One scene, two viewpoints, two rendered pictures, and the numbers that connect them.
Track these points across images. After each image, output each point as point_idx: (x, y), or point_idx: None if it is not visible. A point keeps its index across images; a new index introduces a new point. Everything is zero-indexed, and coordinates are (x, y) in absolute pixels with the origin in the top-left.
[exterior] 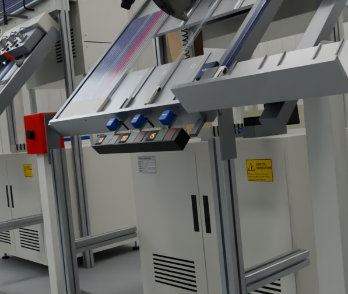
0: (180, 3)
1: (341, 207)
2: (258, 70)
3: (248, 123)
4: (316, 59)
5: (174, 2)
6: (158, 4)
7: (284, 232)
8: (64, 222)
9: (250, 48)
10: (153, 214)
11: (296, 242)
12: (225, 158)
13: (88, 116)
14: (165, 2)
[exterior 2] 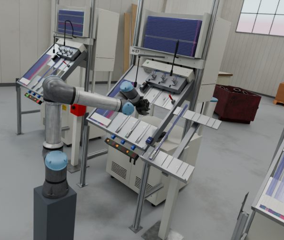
0: (146, 113)
1: (176, 189)
2: (165, 168)
3: None
4: (180, 175)
5: (143, 112)
6: (139, 113)
7: (158, 176)
8: (85, 150)
9: (163, 128)
10: (115, 149)
11: (161, 180)
12: (148, 166)
13: (104, 128)
14: (141, 112)
